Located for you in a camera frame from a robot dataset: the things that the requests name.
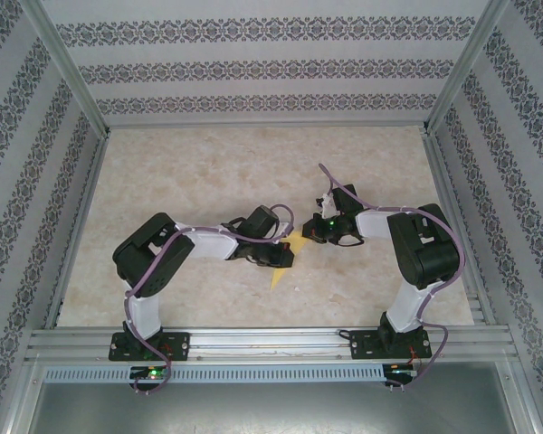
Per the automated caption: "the yellow square paper sheet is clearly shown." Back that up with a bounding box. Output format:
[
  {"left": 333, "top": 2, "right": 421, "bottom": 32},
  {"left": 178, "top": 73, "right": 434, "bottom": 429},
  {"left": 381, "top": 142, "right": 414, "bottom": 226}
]
[{"left": 269, "top": 231, "right": 316, "bottom": 290}]

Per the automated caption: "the grey metal sheet panel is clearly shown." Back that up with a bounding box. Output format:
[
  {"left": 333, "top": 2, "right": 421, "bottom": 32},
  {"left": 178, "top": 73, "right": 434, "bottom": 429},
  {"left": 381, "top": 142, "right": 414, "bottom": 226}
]
[{"left": 26, "top": 379, "right": 538, "bottom": 434}]

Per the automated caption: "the circuit board with orange light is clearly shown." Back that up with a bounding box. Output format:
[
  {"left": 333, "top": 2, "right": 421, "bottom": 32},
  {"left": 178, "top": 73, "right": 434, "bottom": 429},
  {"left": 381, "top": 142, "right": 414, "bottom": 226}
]
[{"left": 386, "top": 363, "right": 421, "bottom": 377}]

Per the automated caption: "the circuit board with green light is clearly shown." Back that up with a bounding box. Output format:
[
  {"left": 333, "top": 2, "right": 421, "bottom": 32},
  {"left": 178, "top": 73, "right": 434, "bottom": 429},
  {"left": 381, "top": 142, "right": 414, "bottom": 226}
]
[{"left": 129, "top": 364, "right": 170, "bottom": 381}]

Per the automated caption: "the thin aluminium wall rail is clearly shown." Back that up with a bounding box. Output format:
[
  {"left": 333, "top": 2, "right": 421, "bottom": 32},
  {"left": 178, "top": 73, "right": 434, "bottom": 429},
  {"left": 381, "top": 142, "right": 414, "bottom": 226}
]
[{"left": 106, "top": 120, "right": 429, "bottom": 130}]

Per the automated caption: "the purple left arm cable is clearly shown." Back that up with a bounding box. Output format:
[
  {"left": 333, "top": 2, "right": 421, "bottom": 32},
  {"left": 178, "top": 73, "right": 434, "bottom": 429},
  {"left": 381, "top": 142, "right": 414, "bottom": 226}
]
[{"left": 124, "top": 203, "right": 298, "bottom": 397}]

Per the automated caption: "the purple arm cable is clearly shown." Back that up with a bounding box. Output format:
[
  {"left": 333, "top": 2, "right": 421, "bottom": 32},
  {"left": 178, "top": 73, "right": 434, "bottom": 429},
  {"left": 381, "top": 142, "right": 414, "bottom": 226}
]
[
  {"left": 319, "top": 163, "right": 466, "bottom": 390},
  {"left": 124, "top": 203, "right": 298, "bottom": 397}
]

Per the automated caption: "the aluminium side rail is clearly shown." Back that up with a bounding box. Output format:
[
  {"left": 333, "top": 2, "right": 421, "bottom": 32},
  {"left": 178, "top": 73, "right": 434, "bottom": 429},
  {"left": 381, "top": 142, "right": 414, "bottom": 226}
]
[
  {"left": 423, "top": 130, "right": 497, "bottom": 325},
  {"left": 44, "top": 130, "right": 112, "bottom": 329}
]

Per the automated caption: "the long aluminium mounting rail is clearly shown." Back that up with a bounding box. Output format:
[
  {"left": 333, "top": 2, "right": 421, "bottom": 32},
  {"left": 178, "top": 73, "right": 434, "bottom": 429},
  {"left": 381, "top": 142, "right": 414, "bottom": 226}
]
[{"left": 24, "top": 323, "right": 518, "bottom": 363}]

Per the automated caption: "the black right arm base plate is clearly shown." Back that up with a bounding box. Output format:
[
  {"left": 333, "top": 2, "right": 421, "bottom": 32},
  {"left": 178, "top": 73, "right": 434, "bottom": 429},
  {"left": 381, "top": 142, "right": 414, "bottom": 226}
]
[{"left": 350, "top": 329, "right": 434, "bottom": 362}]

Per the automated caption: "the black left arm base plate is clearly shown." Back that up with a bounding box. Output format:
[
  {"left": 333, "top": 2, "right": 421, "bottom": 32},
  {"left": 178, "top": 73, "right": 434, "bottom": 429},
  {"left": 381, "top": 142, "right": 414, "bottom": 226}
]
[{"left": 110, "top": 331, "right": 192, "bottom": 363}]

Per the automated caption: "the grey slotted cable duct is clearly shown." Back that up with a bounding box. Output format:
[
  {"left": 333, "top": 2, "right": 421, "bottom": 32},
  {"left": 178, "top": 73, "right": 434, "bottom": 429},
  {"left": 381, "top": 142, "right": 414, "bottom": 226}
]
[{"left": 43, "top": 363, "right": 386, "bottom": 384}]

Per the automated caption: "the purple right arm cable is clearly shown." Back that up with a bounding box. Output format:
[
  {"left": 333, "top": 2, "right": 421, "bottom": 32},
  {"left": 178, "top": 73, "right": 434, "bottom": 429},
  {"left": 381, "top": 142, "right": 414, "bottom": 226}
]
[{"left": 319, "top": 163, "right": 466, "bottom": 390}]

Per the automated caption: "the aluminium frame post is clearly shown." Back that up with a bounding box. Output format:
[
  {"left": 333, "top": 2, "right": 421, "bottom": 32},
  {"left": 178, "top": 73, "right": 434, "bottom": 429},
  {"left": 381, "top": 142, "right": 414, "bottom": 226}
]
[{"left": 423, "top": 0, "right": 510, "bottom": 135}]

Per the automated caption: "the aluminium frame leg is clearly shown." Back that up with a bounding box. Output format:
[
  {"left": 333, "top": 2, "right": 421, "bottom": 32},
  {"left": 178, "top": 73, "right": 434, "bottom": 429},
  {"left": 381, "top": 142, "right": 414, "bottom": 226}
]
[
  {"left": 2, "top": 361, "right": 46, "bottom": 434},
  {"left": 497, "top": 361, "right": 543, "bottom": 434}
]

